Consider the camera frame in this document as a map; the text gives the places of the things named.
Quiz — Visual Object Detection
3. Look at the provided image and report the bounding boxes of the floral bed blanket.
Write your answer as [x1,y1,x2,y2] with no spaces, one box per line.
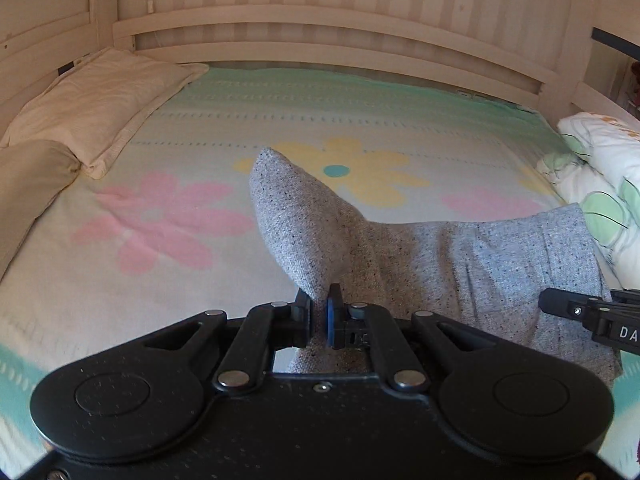
[0,62,640,463]

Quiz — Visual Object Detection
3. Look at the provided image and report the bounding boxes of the cream pillow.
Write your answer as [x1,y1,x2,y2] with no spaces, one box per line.
[0,47,210,181]

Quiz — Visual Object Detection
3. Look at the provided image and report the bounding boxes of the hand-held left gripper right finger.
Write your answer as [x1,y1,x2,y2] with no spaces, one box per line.
[324,284,496,395]

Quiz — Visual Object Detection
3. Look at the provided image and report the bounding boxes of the grey speckled pants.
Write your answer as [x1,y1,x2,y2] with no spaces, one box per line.
[248,147,624,392]

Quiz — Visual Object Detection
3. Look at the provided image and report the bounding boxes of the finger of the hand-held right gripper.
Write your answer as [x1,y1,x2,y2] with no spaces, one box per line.
[539,287,608,333]

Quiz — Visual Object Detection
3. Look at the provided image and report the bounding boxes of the tan pillow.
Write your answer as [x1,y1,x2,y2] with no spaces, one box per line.
[0,139,82,282]

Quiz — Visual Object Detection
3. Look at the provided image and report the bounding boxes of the folded white printed quilt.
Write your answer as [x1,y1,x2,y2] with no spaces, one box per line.
[536,111,640,294]

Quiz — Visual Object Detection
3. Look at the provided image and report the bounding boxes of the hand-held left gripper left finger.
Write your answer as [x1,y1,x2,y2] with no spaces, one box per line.
[145,290,311,394]

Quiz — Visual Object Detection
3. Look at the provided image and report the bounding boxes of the pale wooden bed frame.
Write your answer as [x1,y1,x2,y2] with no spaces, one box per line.
[0,0,640,128]

